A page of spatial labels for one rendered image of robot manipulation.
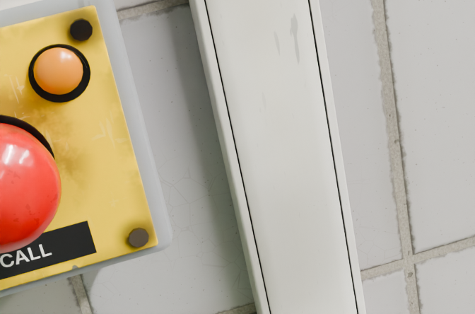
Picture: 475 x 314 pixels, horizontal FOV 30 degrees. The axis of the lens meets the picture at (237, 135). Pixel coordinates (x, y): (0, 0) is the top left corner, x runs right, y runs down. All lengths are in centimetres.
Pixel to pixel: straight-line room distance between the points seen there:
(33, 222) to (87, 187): 3
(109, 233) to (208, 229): 10
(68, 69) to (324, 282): 18
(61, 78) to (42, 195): 4
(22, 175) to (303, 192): 15
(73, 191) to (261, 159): 10
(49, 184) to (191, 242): 14
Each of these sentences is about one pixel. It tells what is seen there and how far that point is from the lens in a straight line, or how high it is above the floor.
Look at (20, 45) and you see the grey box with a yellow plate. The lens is 28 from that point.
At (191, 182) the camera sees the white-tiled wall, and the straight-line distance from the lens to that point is 38.
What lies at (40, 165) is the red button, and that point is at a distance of 27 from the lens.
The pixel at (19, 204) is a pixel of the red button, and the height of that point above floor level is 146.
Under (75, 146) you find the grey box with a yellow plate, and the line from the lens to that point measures 29.
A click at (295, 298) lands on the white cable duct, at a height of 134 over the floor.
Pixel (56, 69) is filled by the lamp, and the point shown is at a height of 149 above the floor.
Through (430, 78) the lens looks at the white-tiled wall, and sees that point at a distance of 40.
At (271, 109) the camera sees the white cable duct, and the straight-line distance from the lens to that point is 36.
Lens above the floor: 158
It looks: 25 degrees down
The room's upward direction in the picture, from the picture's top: 12 degrees counter-clockwise
